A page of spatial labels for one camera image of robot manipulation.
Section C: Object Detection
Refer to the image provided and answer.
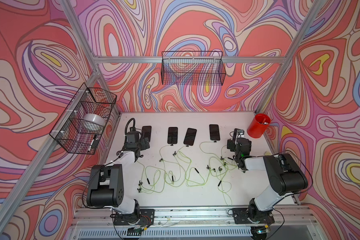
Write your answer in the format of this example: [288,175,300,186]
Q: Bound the black smartphone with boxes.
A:
[233,129,244,140]
[184,128,197,146]
[209,124,221,142]
[167,127,178,146]
[142,126,152,142]

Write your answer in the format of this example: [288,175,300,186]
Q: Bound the black wire basket back wall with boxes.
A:
[161,50,226,86]

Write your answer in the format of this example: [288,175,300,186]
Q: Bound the black wire basket wall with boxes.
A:
[50,84,117,155]
[161,50,226,86]

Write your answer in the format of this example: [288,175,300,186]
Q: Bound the black wire basket left wall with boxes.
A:
[50,84,117,155]

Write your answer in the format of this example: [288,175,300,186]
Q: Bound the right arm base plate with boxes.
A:
[229,207,275,225]

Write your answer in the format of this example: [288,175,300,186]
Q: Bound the white tape roll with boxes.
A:
[82,114,106,131]

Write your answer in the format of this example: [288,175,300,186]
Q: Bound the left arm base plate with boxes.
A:
[110,209,155,227]

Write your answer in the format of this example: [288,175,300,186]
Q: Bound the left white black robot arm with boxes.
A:
[83,118,150,225]

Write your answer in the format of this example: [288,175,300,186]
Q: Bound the green earphones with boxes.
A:
[199,141,236,206]
[173,147,210,187]
[137,161,165,194]
[157,143,184,188]

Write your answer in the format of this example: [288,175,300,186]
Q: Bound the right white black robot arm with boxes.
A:
[227,129,309,224]

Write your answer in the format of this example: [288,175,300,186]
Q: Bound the red plastic cup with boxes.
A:
[247,114,271,139]

